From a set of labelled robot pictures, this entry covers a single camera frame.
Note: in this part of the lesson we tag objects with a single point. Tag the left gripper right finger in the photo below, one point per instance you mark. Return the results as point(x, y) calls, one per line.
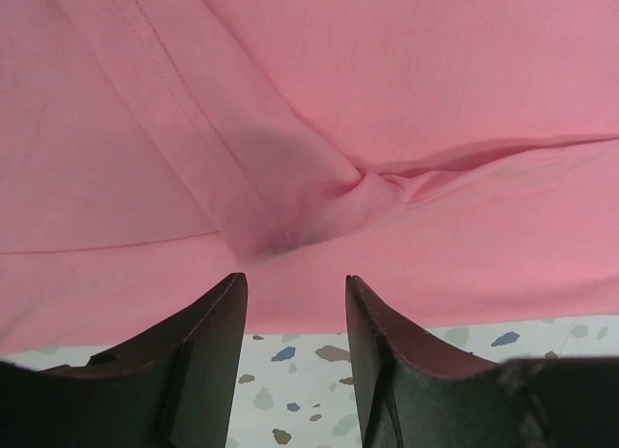
point(414, 390)

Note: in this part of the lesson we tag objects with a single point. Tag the light pink t-shirt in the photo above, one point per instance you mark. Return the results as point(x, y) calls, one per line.
point(459, 155)

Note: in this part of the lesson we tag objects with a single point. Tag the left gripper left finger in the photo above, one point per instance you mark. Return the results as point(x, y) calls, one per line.
point(172, 385)

